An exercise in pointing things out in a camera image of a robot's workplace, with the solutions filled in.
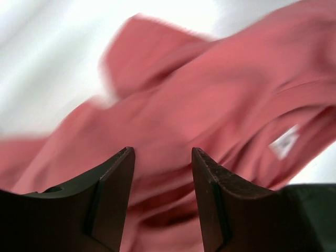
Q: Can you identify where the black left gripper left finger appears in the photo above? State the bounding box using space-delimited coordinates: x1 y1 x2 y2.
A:
1 147 135 251

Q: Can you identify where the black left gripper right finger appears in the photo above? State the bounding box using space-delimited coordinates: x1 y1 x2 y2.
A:
192 148 324 251

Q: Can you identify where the red t shirt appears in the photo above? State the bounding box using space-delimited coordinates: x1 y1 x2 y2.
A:
1 1 335 251

